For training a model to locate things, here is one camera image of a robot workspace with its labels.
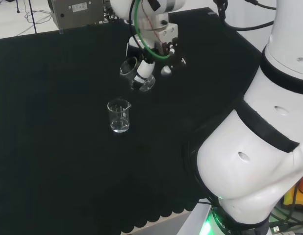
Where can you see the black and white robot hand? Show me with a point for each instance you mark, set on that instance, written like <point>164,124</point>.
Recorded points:
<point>177,57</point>

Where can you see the clear glass beaker with spout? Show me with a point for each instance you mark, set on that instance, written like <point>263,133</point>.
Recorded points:
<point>128,67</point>

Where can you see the clear cloth clip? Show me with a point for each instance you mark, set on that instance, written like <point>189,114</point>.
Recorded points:
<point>211,13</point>
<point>61,31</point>

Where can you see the grey metal box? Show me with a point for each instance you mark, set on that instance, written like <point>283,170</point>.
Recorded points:
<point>78,12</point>

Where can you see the black table cloth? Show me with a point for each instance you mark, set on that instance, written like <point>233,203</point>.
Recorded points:
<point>68,122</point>

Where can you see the black tripod leg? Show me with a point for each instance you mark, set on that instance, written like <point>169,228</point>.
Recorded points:
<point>32,14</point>

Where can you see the yellow stop button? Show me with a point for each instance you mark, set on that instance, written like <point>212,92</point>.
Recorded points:
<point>297,195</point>

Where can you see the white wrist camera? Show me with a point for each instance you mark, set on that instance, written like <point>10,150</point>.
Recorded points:
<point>169,31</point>

